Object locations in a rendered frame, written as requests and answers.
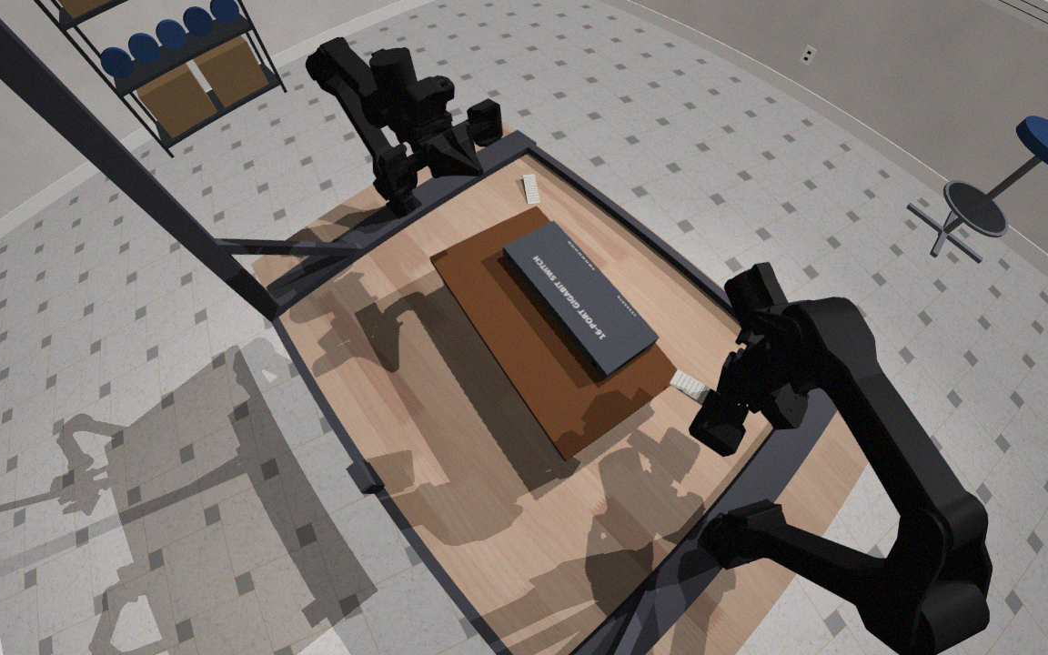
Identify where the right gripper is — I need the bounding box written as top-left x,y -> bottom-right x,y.
689,330 -> 781,457

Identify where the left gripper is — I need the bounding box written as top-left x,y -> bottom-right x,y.
378,99 -> 503,197

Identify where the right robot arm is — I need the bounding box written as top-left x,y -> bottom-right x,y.
698,262 -> 994,655

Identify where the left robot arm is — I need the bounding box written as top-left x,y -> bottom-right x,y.
306,37 -> 455,218

